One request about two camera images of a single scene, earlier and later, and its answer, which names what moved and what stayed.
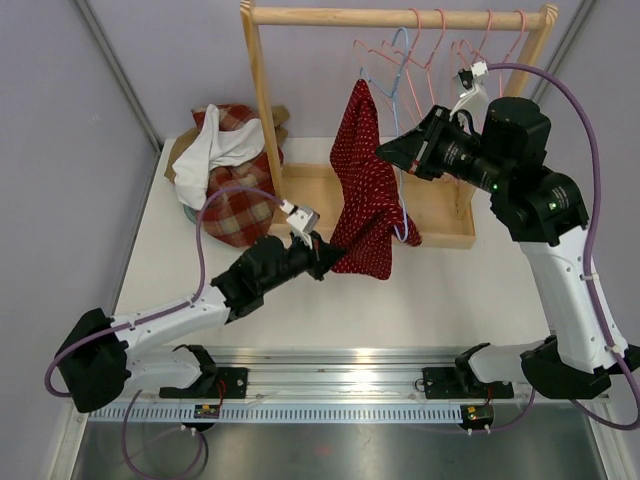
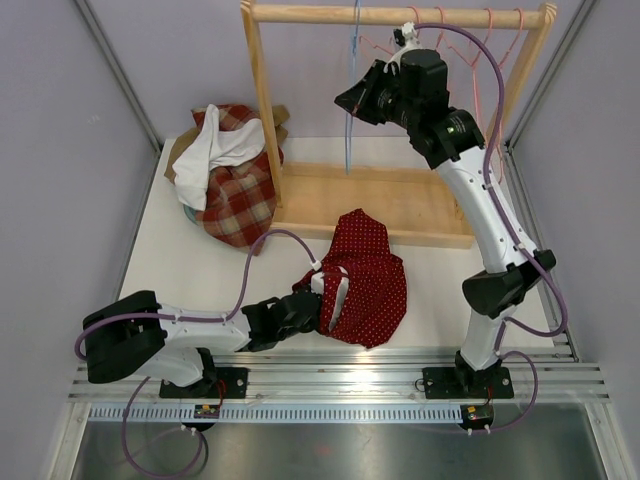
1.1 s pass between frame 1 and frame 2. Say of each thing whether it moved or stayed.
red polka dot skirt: moved
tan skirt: stayed
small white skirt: stayed
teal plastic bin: stayed
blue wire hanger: moved
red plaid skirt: stayed
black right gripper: moved
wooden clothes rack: stayed
